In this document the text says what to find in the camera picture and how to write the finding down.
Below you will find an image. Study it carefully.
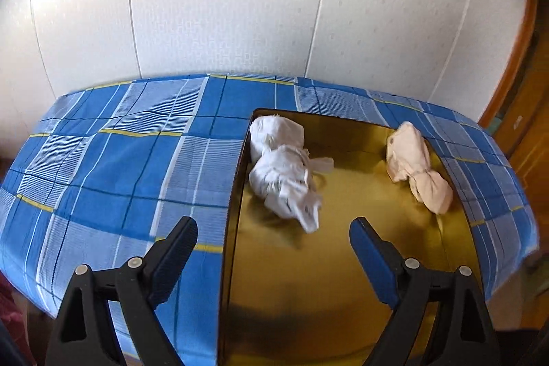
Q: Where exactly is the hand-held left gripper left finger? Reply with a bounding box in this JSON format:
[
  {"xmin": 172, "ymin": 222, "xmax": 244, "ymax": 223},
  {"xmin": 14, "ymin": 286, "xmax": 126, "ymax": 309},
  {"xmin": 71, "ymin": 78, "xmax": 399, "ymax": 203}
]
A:
[{"xmin": 43, "ymin": 216, "xmax": 199, "ymax": 366}]

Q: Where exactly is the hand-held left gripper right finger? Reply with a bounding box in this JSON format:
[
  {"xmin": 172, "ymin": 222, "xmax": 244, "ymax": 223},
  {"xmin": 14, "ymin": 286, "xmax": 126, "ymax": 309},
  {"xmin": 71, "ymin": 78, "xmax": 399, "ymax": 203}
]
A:
[{"xmin": 349, "ymin": 217, "xmax": 500, "ymax": 366}]

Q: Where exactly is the gold metal tin box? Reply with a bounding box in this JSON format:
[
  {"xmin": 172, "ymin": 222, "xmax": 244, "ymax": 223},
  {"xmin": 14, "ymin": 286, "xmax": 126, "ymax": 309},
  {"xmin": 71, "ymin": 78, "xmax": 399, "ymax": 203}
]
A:
[{"xmin": 217, "ymin": 107, "xmax": 494, "ymax": 364}]

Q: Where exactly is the beige knotted cloth bundle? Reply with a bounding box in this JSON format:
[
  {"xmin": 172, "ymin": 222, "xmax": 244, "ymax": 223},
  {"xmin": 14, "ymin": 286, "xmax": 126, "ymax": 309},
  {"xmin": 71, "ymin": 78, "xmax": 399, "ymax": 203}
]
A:
[{"xmin": 385, "ymin": 121, "xmax": 454, "ymax": 215}]

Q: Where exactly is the white knotted cloth bundle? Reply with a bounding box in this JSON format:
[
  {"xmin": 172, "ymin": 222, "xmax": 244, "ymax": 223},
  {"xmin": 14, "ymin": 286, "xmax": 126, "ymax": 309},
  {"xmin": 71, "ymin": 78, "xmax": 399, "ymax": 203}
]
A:
[{"xmin": 248, "ymin": 114, "xmax": 335, "ymax": 233}]

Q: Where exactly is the blue plaid cloth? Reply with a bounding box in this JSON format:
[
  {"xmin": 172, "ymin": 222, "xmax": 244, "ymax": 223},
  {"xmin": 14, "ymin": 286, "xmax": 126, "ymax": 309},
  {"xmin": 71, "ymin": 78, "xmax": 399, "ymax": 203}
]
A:
[{"xmin": 0, "ymin": 73, "xmax": 539, "ymax": 360}]

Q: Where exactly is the pink ruffled cloth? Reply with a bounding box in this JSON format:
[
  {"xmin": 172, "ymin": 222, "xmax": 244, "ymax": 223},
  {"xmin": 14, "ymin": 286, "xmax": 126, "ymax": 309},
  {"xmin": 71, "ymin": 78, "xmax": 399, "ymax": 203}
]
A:
[{"xmin": 0, "ymin": 274, "xmax": 20, "ymax": 324}]

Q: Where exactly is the carved wooden door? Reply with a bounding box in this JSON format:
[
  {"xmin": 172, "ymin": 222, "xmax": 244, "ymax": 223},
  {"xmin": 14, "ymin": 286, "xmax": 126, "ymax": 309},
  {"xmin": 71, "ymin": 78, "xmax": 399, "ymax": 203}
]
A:
[{"xmin": 493, "ymin": 27, "xmax": 549, "ymax": 182}]

